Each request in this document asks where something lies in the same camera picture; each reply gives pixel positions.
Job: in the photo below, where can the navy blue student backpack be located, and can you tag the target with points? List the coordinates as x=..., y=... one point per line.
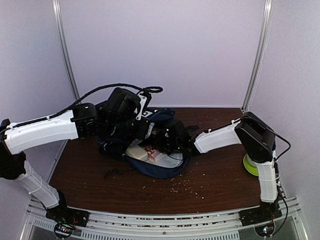
x=169, y=165

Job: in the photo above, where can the left aluminium frame post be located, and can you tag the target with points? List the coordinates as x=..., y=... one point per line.
x=56, y=4

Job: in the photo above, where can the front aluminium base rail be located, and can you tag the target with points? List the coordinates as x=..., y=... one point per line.
x=219, y=225

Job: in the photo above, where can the beige hard glasses case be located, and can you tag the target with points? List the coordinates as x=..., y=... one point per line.
x=137, y=152

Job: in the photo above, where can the right aluminium frame post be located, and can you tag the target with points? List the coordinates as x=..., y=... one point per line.
x=261, y=47

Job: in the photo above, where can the aluminium frame post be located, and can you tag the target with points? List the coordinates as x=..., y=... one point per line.
x=56, y=4
x=261, y=47

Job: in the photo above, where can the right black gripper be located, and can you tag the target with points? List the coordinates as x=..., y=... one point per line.
x=157, y=142

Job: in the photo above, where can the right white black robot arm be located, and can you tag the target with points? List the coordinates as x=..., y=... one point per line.
x=229, y=167

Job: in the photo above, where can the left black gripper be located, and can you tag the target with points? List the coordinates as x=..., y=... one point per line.
x=141, y=133

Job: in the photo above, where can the yellow paperback booklet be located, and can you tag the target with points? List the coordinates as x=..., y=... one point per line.
x=153, y=153

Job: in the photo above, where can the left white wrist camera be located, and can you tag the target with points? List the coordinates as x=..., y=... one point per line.
x=144, y=99

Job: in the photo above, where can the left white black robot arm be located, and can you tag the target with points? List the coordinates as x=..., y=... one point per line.
x=119, y=117

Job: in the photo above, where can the lime green plate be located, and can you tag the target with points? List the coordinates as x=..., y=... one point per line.
x=250, y=166

